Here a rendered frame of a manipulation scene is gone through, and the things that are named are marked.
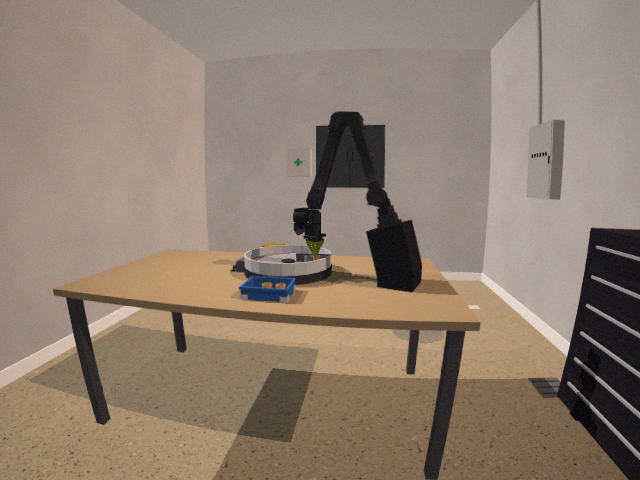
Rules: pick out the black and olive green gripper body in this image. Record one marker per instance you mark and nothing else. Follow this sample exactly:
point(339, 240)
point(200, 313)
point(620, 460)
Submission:
point(316, 234)

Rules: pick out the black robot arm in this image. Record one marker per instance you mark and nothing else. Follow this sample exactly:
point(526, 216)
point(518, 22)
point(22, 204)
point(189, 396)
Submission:
point(375, 195)

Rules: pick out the blue crate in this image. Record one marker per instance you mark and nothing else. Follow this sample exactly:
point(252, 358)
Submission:
point(250, 289)

